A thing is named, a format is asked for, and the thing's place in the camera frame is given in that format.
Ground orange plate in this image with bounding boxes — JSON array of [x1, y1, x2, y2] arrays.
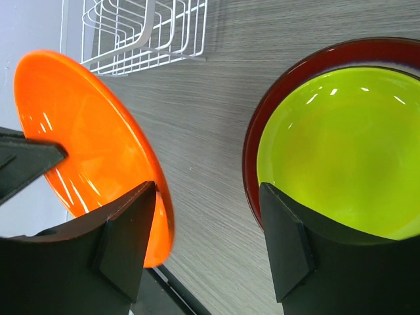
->
[[14, 50, 175, 268]]

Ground white wire dish rack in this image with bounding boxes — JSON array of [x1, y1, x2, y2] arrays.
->
[[81, 0, 208, 76]]

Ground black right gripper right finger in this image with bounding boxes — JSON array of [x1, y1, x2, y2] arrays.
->
[[259, 182, 419, 314]]

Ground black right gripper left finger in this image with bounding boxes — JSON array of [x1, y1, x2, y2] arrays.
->
[[1, 181, 156, 314]]

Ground lime green plate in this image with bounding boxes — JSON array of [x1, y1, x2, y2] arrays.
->
[[257, 66, 419, 240]]

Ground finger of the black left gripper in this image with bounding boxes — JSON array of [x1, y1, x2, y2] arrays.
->
[[1, 127, 68, 203]]

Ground large dark red plate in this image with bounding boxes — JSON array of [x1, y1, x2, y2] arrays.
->
[[241, 37, 419, 227]]

